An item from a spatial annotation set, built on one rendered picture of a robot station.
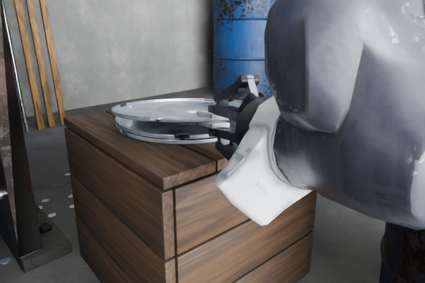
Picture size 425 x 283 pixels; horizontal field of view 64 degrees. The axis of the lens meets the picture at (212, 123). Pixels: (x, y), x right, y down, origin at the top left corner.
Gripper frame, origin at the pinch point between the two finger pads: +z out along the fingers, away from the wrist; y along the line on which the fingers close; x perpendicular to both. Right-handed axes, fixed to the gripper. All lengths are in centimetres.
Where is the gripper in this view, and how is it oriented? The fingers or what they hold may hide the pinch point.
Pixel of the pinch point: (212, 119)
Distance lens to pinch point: 54.0
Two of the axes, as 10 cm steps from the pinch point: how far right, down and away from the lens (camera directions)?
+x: -9.4, 0.6, -3.5
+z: -3.5, -0.9, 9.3
